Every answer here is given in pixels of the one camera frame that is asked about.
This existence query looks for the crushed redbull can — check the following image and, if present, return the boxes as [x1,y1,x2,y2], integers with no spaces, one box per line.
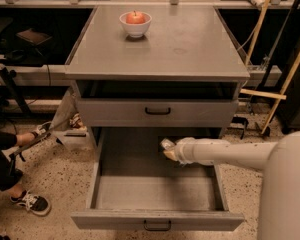
[160,138,175,150]

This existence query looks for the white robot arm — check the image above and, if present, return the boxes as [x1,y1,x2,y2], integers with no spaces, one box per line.
[161,131,300,240]

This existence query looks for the open grey middle drawer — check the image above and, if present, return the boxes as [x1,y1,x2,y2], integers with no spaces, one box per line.
[72,127,244,231]

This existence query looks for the grey drawer cabinet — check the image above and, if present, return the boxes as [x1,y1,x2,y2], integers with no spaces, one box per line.
[64,4,250,158]

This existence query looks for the closed grey upper drawer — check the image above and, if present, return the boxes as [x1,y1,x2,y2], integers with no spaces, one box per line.
[76,98,238,128]

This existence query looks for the white ceramic bowl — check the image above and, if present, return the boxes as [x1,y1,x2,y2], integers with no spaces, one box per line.
[119,12,152,38]

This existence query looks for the black and white sneaker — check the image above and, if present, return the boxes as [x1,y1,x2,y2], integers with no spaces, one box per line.
[10,190,51,216]

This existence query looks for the red apple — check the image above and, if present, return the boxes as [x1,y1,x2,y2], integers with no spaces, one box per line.
[126,11,146,24]

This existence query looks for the black grabber stick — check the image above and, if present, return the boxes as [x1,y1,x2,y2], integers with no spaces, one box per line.
[9,118,69,177]

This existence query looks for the person's black trouser leg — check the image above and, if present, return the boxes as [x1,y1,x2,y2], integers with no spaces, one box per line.
[0,131,17,191]

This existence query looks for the dark stool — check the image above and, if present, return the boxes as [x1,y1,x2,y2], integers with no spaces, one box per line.
[16,28,51,46]

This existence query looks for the wooden stick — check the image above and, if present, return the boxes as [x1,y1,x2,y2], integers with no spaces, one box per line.
[245,0,271,66]

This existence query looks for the black drawer handle upper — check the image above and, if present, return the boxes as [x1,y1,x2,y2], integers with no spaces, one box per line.
[144,107,171,116]

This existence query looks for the black drawer handle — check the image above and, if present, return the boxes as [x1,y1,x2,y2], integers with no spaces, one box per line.
[143,220,172,232]
[144,107,171,116]

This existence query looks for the black drawer handle lower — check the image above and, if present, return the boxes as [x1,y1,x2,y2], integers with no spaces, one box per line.
[143,220,172,232]

